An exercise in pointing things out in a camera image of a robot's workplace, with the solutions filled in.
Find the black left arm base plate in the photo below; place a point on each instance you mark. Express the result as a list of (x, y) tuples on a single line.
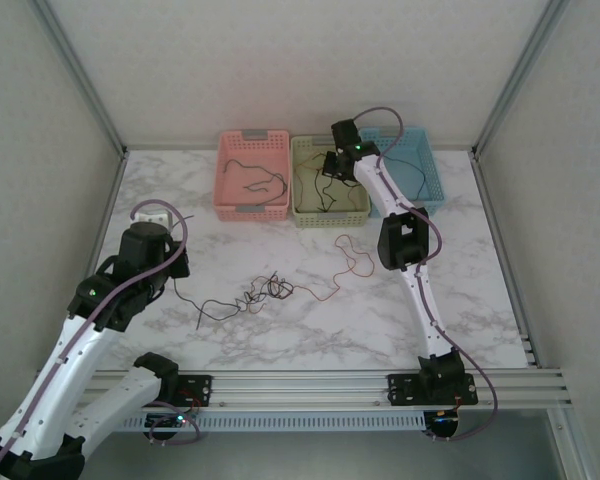
[(200, 390)]

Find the green plastic basket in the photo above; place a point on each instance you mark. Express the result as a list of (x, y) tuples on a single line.
[(330, 221)]

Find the aluminium mounting rail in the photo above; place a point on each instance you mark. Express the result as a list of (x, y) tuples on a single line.
[(300, 390)]

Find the blue plastic basket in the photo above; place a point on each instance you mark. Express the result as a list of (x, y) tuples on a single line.
[(430, 165)]

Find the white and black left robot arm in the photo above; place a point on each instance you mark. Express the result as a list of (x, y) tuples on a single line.
[(87, 355)]

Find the aluminium frame post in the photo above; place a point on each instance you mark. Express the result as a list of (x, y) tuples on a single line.
[(518, 75), (82, 75), (572, 450)]

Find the aluminium table side rail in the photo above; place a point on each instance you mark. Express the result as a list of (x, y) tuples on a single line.
[(112, 190), (486, 190)]

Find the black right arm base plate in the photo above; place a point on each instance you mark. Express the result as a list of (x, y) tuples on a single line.
[(405, 390)]

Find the pink plastic basket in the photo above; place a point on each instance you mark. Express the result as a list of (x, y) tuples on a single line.
[(252, 150)]

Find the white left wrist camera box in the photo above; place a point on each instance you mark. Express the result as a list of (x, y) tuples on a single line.
[(147, 217)]

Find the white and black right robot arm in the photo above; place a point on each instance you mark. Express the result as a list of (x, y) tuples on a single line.
[(372, 182)]

